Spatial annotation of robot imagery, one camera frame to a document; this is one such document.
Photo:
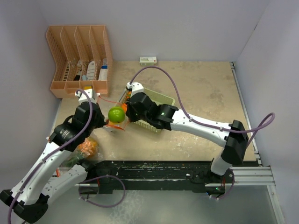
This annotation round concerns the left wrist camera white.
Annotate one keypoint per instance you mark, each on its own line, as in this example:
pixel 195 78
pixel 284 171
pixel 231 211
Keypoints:
pixel 84 95

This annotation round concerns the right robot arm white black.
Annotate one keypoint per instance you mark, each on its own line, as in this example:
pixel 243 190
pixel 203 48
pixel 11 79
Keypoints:
pixel 229 136

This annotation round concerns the white blue box in organizer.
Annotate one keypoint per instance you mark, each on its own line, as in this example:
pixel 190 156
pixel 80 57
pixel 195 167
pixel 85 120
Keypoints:
pixel 103 71

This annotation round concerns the small white green box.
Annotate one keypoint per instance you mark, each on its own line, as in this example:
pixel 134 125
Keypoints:
pixel 148 61

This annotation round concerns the pink desk organizer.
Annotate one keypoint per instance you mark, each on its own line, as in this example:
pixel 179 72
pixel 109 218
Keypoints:
pixel 73 47

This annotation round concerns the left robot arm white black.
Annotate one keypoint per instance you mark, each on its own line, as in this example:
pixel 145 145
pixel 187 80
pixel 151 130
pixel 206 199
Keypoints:
pixel 30 198

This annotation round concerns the green plastic basket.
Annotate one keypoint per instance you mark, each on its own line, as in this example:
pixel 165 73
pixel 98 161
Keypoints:
pixel 158 98

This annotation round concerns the clear zip bag orange zipper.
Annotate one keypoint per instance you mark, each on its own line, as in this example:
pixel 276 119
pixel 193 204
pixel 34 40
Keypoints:
pixel 99 157

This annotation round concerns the green toy lime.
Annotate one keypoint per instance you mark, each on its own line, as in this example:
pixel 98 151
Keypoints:
pixel 116 115

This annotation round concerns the white tube in organizer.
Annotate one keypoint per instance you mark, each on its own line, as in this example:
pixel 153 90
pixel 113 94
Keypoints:
pixel 91 71

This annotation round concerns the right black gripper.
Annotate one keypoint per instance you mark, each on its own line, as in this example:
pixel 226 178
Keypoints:
pixel 132 117

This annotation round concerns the toy pineapple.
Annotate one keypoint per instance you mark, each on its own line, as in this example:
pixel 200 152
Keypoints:
pixel 86 150

